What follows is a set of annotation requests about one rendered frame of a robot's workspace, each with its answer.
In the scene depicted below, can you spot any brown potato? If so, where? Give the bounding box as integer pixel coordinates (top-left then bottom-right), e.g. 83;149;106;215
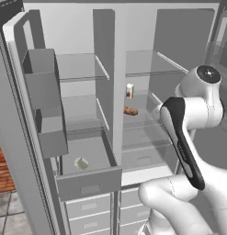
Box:
123;106;140;117

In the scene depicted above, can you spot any glass fridge shelf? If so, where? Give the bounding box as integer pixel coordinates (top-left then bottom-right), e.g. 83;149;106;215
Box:
61;94;110;132
122;91;165;129
56;53;110;84
125;50;189;78

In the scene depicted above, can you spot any clear crisper drawer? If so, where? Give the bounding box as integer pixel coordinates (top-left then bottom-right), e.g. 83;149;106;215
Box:
121;122;181;173

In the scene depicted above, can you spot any white garlic bulb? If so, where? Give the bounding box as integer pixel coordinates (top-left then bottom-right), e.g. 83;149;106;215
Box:
74;156;90;172

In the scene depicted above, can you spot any grey freezer drawer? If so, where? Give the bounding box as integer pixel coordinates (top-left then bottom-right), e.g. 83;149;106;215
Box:
54;129;123;203

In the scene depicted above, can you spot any grey fridge cabinet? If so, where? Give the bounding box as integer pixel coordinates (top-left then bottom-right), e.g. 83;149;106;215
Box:
22;0;223;235

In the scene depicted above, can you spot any pale grey drawer front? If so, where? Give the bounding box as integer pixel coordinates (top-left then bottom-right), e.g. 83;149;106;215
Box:
119;186;144;209
119;219;148;235
119;205;152;227
68;210;112;235
64;193;112;220

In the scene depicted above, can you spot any grey left fridge door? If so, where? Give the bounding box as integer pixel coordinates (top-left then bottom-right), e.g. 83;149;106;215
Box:
0;8;70;235

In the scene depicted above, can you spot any grey fridge door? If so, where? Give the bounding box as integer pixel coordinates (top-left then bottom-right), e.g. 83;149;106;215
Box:
0;8;70;235
203;0;227;127

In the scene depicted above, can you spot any grey right fridge door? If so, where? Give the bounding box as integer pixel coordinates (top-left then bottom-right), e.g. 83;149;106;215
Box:
203;0;227;127

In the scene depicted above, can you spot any white and red carton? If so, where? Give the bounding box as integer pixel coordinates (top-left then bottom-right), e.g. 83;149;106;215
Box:
125;83;135;100

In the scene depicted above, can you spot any small grey door bin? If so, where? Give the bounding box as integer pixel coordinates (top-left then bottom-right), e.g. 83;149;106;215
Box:
35;106;70;160

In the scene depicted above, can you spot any large grey door bin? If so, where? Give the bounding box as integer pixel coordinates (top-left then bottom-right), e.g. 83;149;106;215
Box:
21;48;62;110

